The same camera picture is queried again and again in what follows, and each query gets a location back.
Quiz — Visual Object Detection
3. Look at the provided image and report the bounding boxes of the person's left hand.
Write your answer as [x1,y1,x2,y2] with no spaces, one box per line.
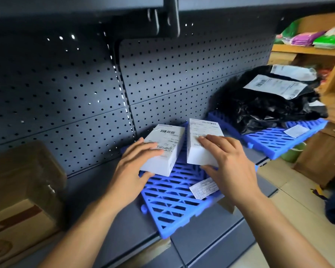
[106,137,165,212]

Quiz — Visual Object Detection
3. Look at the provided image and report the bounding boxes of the person's right hand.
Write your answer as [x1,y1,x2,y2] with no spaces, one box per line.
[198,134,265,210]

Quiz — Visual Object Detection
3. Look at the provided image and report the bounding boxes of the brown cardboard box white label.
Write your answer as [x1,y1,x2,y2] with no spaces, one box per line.
[217,197,235,215]

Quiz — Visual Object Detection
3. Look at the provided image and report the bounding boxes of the white paper label card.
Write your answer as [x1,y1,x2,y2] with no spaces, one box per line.
[283,124,310,138]
[189,177,220,201]

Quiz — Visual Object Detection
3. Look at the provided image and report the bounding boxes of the blue plastic pallet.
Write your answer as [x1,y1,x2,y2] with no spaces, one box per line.
[120,122,259,240]
[208,110,329,160]

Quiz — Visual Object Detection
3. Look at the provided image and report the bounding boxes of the small white labelled box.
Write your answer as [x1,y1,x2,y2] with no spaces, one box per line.
[186,118,225,168]
[139,124,186,177]

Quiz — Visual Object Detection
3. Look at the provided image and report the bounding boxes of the brown taped cardboard box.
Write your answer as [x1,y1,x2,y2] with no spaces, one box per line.
[122,237,172,268]

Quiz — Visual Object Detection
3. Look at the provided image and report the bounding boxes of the grey metal shelving unit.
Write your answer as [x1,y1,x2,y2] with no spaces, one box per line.
[0,0,283,268]

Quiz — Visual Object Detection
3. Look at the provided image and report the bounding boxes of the large printed cardboard box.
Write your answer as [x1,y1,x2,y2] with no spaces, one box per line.
[0,141,67,268]

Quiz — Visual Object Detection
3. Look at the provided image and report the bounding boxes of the person's left forearm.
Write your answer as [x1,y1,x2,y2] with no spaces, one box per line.
[39,197,126,268]

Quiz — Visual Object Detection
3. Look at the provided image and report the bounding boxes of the person's right forearm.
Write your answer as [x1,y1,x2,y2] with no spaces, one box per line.
[237,192,334,268]

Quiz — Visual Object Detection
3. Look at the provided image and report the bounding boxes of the green cup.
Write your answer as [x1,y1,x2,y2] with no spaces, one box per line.
[280,142,307,164]

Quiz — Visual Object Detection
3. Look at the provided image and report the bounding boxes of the wooden shelving unit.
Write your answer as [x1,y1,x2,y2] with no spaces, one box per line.
[268,11,335,190]

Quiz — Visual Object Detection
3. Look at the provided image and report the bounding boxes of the green detergent bottle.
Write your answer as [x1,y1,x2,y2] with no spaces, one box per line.
[275,20,301,44]

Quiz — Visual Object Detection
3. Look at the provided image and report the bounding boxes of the purple packet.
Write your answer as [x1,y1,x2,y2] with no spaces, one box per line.
[290,31,326,47]

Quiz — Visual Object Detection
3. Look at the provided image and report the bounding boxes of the green white packet bags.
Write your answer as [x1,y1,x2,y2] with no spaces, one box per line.
[312,24,335,49]

